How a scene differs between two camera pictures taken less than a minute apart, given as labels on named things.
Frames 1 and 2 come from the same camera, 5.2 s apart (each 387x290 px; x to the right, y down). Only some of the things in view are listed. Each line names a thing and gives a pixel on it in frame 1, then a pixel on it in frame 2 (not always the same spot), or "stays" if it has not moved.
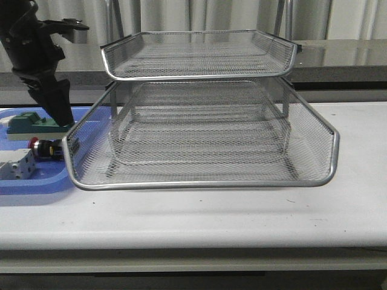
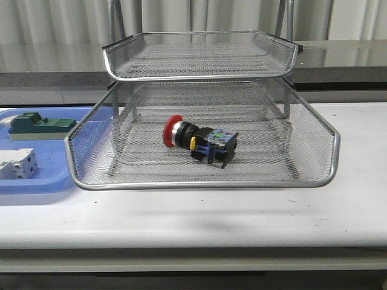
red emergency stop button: x=48 y=150 to x=213 y=145
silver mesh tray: x=141 y=135 stays
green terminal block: x=28 y=125 stays
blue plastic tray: x=51 y=175 stays
